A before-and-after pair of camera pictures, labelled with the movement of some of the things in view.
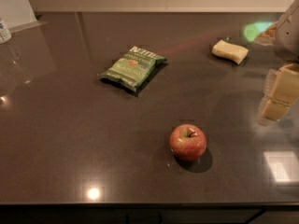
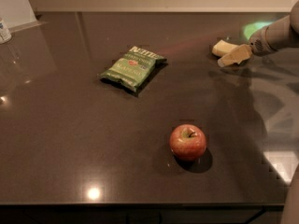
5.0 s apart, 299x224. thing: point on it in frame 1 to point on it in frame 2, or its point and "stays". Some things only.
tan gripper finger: [283, 93] to [266, 41]
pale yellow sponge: [229, 51] stays
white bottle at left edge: [5, 34] stays
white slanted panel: [16, 9] stays
